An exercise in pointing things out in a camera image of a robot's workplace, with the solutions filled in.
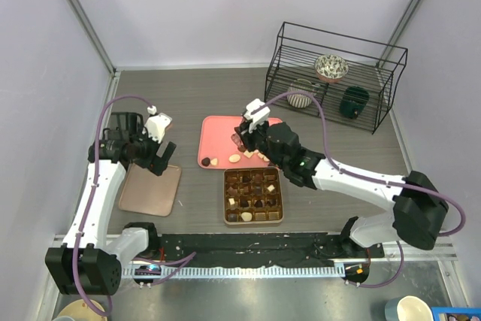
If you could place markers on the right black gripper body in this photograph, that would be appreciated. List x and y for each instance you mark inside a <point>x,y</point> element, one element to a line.
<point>258,140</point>

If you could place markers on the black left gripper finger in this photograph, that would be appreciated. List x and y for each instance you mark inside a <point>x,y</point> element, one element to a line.
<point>158,165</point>
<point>168,151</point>

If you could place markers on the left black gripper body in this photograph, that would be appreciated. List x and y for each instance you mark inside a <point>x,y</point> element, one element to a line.
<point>146,148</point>

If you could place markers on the gold chocolate box with tray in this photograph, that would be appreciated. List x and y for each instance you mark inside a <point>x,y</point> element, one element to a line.
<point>261,188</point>

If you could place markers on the metal tongs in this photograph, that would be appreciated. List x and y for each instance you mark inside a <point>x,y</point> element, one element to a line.
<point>238,142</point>

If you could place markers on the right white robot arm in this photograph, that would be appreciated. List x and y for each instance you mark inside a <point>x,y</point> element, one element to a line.
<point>413,210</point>

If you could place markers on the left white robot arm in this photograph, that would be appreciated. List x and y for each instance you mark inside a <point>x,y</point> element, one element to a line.
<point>85,263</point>

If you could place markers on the dark heart chocolate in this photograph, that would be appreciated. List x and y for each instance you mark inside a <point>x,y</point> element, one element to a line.
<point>205,162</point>

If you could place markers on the white oval chocolate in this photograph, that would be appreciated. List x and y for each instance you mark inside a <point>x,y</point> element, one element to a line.
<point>234,158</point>

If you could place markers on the white teardrop chocolate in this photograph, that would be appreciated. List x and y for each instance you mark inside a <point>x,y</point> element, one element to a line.
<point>246,216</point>

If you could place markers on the dark square chocolate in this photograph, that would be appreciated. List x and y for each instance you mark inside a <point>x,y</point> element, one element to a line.
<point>232,217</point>

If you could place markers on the rose gold tin lid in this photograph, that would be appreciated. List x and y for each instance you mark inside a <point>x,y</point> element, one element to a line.
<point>143,192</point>

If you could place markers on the pink plastic tray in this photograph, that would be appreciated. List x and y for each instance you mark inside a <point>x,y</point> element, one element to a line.
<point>216,143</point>

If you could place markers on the striped ceramic cup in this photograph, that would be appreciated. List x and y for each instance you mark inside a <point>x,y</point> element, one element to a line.
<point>298,100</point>

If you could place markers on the dark green mug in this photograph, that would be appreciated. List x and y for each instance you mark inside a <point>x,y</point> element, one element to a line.
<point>353,102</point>

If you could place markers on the floral ceramic bowl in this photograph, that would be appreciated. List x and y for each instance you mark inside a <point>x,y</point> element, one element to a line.
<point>331,68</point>

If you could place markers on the beige plate bottom left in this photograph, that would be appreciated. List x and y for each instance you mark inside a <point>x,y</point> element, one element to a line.
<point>78,310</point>

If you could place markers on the white bowl bottom right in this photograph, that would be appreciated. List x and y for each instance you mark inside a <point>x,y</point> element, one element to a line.
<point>408,308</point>

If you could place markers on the blue box corner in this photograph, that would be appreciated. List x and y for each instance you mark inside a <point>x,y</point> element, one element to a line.
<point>456,314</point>

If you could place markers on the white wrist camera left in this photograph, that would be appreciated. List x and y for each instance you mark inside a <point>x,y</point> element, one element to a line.
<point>156,125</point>

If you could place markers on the black wire rack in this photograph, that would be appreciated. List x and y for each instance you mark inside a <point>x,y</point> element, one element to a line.
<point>349,80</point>

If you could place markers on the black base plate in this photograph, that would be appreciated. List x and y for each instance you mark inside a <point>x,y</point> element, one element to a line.
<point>254,250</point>

